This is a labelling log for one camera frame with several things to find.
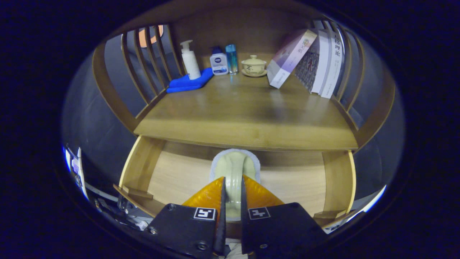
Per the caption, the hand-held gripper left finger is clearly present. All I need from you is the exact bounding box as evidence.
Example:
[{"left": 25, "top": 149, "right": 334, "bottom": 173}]
[{"left": 146, "top": 176, "right": 227, "bottom": 259}]

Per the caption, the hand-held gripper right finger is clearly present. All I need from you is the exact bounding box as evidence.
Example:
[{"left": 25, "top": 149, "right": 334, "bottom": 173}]
[{"left": 240, "top": 175, "right": 328, "bottom": 259}]

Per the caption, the green handled scrub pad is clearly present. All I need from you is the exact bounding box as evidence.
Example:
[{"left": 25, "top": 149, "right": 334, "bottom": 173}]
[{"left": 210, "top": 148, "right": 261, "bottom": 222}]

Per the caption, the wooden drawer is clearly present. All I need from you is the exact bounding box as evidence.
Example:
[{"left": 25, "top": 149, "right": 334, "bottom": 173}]
[{"left": 113, "top": 136, "right": 357, "bottom": 229}]

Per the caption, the wooden countertop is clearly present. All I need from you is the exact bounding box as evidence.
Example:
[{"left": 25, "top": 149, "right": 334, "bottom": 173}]
[{"left": 134, "top": 70, "right": 359, "bottom": 151}]

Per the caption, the blue folded cloth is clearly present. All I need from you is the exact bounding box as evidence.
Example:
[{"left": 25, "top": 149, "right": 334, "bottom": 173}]
[{"left": 166, "top": 68, "right": 214, "bottom": 94}]

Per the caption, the white panel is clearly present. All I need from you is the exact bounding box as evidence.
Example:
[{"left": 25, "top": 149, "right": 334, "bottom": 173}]
[{"left": 64, "top": 146, "right": 89, "bottom": 200}]

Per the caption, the white lotion bottle blue cap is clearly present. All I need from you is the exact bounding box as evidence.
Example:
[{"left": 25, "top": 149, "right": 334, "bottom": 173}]
[{"left": 210, "top": 46, "right": 229, "bottom": 76}]

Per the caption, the beige lidded teacup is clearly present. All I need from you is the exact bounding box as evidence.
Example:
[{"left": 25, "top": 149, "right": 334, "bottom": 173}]
[{"left": 240, "top": 55, "right": 268, "bottom": 78}]

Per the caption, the white pump bottle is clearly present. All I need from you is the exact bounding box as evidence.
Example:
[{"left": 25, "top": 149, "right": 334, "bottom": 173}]
[{"left": 180, "top": 40, "right": 201, "bottom": 80}]

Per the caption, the teal slim bottle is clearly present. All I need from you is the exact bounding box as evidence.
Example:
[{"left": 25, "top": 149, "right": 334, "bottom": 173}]
[{"left": 225, "top": 44, "right": 239, "bottom": 75}]

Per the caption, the black backdrop cloth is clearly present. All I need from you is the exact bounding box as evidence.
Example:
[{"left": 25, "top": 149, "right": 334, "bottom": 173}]
[{"left": 61, "top": 18, "right": 406, "bottom": 207}]

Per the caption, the patterned cover book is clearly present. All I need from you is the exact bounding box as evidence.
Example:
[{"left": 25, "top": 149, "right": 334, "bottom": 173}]
[{"left": 295, "top": 31, "right": 330, "bottom": 95}]

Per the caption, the purple and white book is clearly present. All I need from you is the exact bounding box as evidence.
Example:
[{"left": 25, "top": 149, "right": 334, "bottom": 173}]
[{"left": 267, "top": 29, "right": 318, "bottom": 89}]

